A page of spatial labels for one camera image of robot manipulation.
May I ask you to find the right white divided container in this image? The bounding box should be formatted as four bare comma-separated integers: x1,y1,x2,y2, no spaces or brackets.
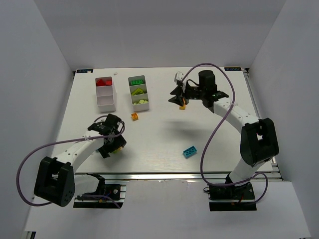
128,75,150,112

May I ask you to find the orange small lego brick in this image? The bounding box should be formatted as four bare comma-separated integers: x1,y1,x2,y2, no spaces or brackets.
131,113,139,121

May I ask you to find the green lego brick top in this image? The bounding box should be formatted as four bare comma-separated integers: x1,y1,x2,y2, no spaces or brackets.
131,79,144,86

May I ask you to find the left white divided container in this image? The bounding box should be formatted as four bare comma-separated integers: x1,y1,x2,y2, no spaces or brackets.
95,77,117,112

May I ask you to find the red 2x3 lego brick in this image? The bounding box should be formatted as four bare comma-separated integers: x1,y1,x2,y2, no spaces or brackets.
96,78,105,87

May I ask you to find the orange 2x3 lego brick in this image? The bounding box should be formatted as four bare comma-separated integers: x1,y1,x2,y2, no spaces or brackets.
179,99,187,110

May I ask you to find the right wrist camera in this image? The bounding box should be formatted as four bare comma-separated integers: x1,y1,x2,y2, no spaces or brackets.
174,71,186,92

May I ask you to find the white divided container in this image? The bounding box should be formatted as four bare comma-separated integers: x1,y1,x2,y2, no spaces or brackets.
95,77,117,112
128,75,150,112

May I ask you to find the blue 2x3 lego brick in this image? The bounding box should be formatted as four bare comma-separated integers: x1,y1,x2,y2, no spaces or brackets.
182,146,197,158

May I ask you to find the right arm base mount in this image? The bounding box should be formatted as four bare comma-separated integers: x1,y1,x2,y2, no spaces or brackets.
203,181,257,212

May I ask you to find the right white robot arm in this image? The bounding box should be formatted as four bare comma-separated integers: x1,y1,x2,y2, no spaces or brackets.
169,70,279,187

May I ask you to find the lime 2x3 lego brick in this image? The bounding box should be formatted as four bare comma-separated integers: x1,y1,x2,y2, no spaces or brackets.
131,88,145,96

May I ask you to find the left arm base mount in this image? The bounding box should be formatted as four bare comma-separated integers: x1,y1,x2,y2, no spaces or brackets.
73,174,127,209

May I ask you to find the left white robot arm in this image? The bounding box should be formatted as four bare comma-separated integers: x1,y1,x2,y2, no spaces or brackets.
34,114,127,207

